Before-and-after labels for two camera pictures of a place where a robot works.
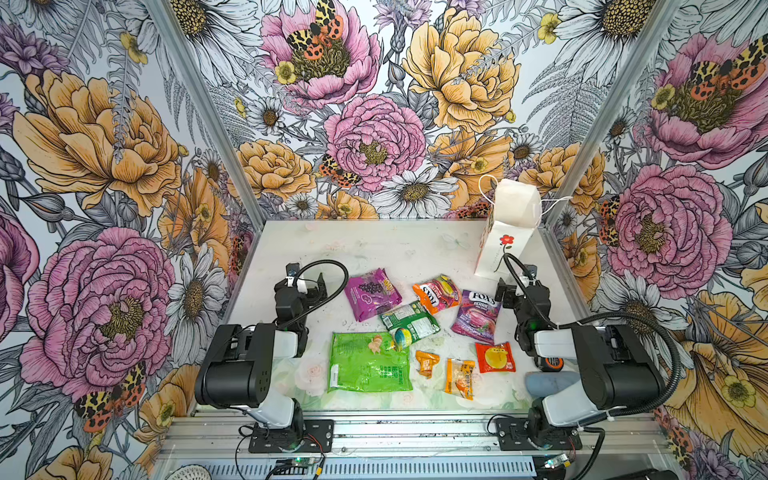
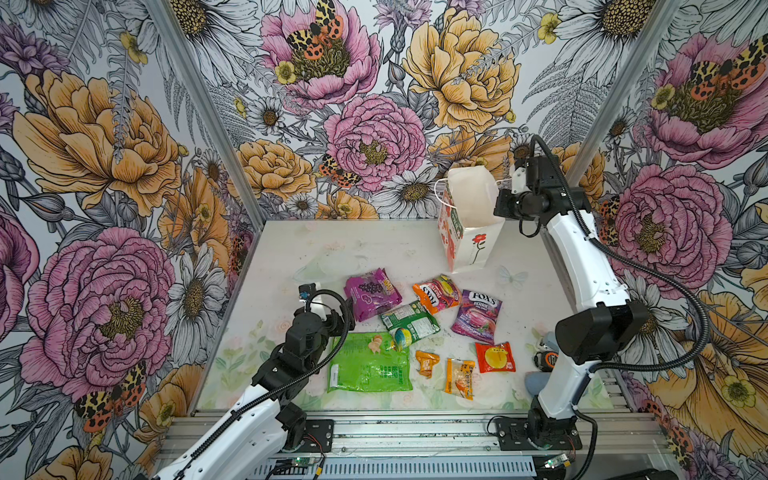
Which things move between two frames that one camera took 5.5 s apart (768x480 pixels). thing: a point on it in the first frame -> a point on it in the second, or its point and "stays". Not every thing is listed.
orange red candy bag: (438, 294) stays
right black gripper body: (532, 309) -> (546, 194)
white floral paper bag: (517, 212) -> (467, 219)
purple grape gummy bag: (371, 293) stays
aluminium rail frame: (615, 445) stays
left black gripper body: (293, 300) -> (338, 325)
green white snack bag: (413, 318) stays
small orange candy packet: (427, 360) stays
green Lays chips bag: (368, 362) stays
